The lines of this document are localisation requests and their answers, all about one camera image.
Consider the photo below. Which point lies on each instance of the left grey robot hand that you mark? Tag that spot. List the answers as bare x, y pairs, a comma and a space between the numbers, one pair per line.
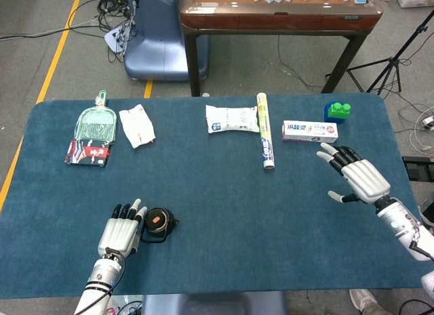
117, 233

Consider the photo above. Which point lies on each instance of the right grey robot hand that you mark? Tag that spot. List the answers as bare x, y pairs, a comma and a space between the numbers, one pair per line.
364, 179

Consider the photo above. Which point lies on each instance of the black lid orange knob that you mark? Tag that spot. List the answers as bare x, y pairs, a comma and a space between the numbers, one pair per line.
152, 226

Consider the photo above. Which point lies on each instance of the black foot pedal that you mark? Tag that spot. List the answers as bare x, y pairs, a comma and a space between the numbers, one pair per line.
418, 169

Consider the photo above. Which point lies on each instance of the green toy building block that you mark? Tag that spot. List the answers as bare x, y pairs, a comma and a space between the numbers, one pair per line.
339, 111

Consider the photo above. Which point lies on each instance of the blue toy building block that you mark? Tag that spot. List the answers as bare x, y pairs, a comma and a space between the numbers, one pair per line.
327, 116

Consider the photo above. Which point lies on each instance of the white pink toothpaste box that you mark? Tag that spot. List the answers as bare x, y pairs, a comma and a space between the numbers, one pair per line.
308, 132

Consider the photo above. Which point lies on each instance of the black red flat box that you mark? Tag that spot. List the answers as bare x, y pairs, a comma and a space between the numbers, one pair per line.
88, 154

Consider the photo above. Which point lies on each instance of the white plug adapter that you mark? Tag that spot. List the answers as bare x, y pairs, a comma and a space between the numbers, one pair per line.
430, 122

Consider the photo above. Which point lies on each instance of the blue felt table cover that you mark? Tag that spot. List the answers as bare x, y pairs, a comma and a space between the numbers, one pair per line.
220, 210

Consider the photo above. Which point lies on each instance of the cling film roll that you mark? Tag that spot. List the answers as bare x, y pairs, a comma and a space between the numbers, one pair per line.
265, 135

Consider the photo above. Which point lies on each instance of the black tripod stand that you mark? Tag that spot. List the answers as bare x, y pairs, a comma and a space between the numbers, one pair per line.
391, 62

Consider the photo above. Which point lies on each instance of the grey sneaker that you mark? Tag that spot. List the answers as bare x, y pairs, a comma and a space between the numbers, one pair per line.
363, 299

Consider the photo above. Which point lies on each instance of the white pouch blue print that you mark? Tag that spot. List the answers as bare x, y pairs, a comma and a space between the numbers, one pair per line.
230, 120

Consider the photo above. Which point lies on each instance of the brown mahjong table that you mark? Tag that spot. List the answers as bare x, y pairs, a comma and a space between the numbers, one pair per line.
271, 20

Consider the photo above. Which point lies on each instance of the blue grey machine base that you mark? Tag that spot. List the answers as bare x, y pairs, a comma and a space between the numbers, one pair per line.
156, 47

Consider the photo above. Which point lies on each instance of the white power strip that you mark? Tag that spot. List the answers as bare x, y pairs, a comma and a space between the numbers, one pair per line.
113, 40

